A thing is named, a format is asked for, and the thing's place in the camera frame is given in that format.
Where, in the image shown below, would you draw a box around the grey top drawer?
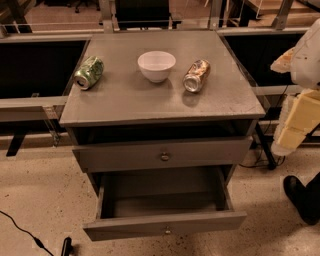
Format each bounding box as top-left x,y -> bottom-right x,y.
73,136 -> 253,173

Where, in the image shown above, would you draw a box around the orange silver soda can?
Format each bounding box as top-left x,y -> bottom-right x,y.
183,59 -> 211,93

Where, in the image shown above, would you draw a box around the black cylindrical floor object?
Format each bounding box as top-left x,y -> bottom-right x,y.
61,237 -> 73,256

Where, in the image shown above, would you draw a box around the black shoe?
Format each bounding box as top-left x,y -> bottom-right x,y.
283,173 -> 320,225

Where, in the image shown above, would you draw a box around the white ceramic bowl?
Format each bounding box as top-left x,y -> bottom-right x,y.
137,51 -> 176,83

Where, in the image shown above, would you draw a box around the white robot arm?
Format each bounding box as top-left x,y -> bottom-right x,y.
270,19 -> 320,156

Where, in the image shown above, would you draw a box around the crushed green soda can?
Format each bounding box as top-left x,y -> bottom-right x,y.
73,56 -> 104,90

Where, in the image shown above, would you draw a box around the grey drawer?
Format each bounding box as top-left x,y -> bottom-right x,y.
73,136 -> 253,173
83,167 -> 246,241

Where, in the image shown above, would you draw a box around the grey wooden drawer cabinet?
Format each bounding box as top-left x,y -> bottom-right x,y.
60,31 -> 265,186

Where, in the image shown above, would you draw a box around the black cables under table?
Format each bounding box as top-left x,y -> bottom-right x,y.
238,84 -> 290,169

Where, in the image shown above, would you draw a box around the black floor cable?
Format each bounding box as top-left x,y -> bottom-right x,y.
0,210 -> 55,256

